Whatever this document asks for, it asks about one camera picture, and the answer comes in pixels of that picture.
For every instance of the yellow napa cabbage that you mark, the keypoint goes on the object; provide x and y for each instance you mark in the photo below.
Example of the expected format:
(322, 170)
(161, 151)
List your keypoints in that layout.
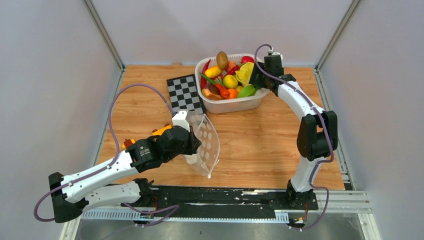
(244, 73)

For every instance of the brown kiwi potato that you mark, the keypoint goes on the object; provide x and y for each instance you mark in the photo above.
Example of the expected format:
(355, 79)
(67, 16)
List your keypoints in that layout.
(222, 60)

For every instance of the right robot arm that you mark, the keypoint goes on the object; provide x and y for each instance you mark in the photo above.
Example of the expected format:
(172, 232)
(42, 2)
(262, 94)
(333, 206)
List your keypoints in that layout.
(317, 135)

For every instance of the chocolate glazed eclair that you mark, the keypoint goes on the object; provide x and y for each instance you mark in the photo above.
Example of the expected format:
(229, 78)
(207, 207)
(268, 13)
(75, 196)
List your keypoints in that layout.
(212, 93)

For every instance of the red pepper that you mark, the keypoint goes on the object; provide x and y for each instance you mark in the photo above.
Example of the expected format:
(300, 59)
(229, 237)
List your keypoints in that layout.
(233, 70)

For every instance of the orange tangerine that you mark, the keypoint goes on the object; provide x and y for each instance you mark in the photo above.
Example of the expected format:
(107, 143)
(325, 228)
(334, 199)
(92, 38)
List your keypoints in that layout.
(233, 93)

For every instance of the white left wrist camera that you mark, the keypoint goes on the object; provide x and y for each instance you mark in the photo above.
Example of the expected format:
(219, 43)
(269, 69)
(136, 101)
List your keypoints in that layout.
(180, 119)

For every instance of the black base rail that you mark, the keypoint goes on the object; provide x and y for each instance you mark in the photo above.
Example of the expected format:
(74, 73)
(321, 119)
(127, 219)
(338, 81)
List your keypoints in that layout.
(224, 202)

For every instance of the long red chili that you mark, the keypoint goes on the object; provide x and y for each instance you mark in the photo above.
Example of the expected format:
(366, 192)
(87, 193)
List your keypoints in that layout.
(205, 67)

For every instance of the red apple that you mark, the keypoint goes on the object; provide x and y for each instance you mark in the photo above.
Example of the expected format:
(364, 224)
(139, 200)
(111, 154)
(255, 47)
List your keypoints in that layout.
(247, 59)

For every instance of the black white checkerboard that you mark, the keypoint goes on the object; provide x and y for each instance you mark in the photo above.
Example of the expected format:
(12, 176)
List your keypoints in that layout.
(183, 94)

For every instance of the yellow toy brick car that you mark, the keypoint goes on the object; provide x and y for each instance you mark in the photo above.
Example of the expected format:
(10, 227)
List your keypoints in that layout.
(145, 136)

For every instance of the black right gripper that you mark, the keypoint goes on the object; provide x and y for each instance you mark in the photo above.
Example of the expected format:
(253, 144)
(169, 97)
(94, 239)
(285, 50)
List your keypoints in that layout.
(259, 81)

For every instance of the green onion stalk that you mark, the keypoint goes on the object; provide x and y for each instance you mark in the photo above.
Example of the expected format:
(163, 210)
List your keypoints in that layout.
(205, 78)

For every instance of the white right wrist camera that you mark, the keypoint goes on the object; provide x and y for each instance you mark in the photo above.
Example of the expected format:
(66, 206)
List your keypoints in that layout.
(271, 52)

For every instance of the yellow mango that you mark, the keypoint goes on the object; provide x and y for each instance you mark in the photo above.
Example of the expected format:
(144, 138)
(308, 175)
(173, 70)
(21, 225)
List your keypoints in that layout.
(213, 72)

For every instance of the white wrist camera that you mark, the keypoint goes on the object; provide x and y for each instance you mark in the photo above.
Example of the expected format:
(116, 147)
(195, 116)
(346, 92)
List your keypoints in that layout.
(271, 52)
(180, 119)

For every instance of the light green leaf vegetable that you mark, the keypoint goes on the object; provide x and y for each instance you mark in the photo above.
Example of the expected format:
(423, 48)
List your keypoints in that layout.
(246, 91)

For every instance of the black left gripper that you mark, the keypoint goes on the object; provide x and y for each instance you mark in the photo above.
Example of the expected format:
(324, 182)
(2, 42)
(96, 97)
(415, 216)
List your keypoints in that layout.
(194, 144)

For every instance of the clear dotted zip bag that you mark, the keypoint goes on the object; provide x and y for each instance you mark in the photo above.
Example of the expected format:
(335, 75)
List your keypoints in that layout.
(207, 156)

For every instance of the white plastic food tub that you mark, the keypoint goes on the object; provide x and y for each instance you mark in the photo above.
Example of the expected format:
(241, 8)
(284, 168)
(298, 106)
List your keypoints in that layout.
(226, 105)

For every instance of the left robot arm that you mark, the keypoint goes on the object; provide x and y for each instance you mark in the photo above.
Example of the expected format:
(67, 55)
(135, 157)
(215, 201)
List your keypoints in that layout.
(77, 193)

